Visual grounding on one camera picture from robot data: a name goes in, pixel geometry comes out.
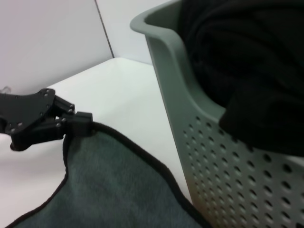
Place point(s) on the grey-green perforated plastic storage box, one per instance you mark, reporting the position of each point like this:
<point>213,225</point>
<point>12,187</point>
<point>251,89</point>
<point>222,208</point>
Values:
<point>180,107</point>

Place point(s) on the green towel with yellow back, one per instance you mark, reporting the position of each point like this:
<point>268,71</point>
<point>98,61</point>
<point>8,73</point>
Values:
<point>107,185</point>

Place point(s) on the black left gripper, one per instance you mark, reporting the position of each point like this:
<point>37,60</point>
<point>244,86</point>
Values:
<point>26,111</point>

